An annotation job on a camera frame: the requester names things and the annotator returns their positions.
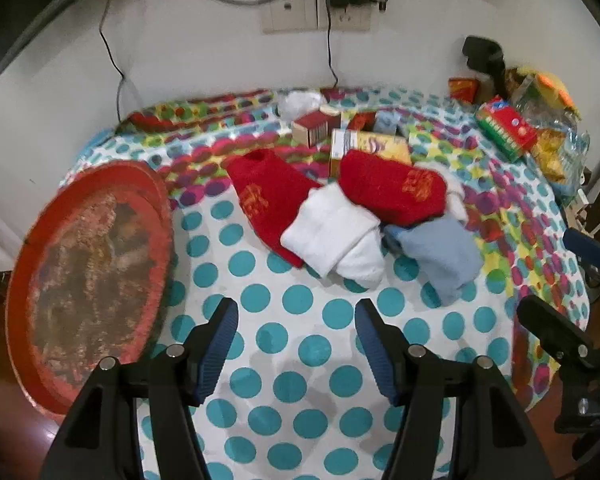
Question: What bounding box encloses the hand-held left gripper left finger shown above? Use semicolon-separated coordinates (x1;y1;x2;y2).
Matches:
40;297;239;480

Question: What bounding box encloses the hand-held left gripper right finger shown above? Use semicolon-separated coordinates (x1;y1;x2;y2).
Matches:
355;298;555;480

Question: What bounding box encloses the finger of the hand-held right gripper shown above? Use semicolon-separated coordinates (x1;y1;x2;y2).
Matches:
564;229;600;273
517;294;600;436

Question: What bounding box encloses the light blue sock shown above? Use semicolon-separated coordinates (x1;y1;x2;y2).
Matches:
384;215;483;307

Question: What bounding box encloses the round red tray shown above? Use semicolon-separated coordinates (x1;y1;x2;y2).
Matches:
5;160;175;423

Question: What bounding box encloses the red sock with gold embroidery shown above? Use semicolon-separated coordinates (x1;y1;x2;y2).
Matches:
226;149;325;268
339;149;449;227

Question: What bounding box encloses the yellow medicine box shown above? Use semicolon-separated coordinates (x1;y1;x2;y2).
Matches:
329;128;413;178

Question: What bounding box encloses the white plastic bag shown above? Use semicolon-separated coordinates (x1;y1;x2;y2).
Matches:
277;90;323;120

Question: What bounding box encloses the polka dot tablecloth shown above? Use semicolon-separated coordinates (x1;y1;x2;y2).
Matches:
60;87;593;480

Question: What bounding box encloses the clear bag of snacks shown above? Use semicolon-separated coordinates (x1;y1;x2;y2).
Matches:
504;65;591;186

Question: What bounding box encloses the green and red box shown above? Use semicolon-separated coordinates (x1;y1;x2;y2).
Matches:
474;95;538;163

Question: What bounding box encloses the orange red box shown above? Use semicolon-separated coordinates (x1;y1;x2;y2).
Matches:
448;76;480;106

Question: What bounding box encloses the small red and white box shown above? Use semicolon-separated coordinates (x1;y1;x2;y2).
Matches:
292;109;341;148

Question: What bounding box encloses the thin black charger cable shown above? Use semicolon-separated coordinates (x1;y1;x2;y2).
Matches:
325;7;339;88

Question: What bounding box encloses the wall socket plate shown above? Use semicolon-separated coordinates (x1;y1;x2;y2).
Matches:
317;0;373;31

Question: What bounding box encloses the wall switch plate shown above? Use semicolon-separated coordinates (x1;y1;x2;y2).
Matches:
260;0;319;35

